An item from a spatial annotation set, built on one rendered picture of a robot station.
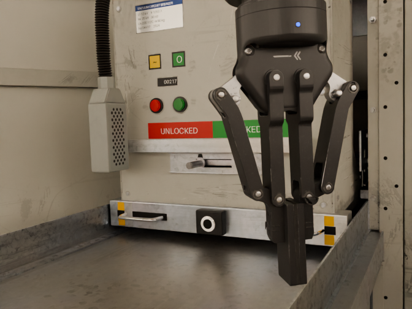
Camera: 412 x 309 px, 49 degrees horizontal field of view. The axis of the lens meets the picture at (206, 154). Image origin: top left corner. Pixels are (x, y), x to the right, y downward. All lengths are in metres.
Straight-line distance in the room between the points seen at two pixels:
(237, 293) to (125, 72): 0.57
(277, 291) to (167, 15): 0.60
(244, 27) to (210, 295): 0.44
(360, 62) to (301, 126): 1.30
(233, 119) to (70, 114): 0.87
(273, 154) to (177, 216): 0.63
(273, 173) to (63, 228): 0.67
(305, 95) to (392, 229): 0.72
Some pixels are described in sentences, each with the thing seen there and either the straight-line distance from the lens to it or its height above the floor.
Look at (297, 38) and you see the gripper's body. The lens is 0.36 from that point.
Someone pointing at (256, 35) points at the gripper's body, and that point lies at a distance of 0.36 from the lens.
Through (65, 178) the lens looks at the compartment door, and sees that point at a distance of 1.20.
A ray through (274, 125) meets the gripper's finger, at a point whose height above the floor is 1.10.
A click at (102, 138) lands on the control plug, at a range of 0.94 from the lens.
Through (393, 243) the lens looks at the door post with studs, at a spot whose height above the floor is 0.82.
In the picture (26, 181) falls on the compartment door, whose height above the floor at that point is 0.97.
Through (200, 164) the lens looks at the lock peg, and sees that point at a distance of 0.93.
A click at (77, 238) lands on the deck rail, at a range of 1.02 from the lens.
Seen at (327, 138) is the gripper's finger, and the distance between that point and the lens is 0.40.
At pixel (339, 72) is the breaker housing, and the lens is 0.92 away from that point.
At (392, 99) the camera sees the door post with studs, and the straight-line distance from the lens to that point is 1.04.
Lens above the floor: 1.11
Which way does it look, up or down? 5 degrees down
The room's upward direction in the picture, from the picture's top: 2 degrees counter-clockwise
